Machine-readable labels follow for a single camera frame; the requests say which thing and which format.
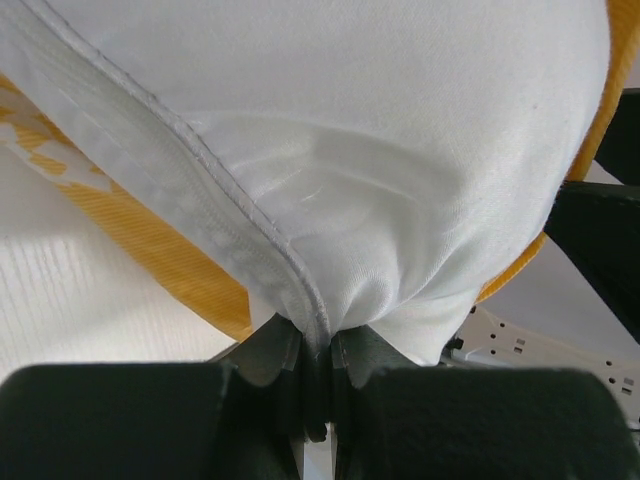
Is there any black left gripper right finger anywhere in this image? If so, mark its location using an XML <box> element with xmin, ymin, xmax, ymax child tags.
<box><xmin>331</xmin><ymin>327</ymin><xmax>639</xmax><ymax>479</ymax></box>

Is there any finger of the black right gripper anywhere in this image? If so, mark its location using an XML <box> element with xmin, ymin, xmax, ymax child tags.
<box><xmin>544</xmin><ymin>182</ymin><xmax>639</xmax><ymax>340</ymax></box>
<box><xmin>595</xmin><ymin>88</ymin><xmax>640</xmax><ymax>183</ymax></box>

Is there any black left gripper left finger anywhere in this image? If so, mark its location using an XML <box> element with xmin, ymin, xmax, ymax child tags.
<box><xmin>1</xmin><ymin>319</ymin><xmax>302</xmax><ymax>479</ymax></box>

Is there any white pillow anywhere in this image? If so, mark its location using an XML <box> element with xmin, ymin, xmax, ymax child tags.
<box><xmin>1</xmin><ymin>1</ymin><xmax>610</xmax><ymax>365</ymax></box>

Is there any orange cartoon print pillowcase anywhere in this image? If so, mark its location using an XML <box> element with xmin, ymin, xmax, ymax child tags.
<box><xmin>1</xmin><ymin>1</ymin><xmax>639</xmax><ymax>341</ymax></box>

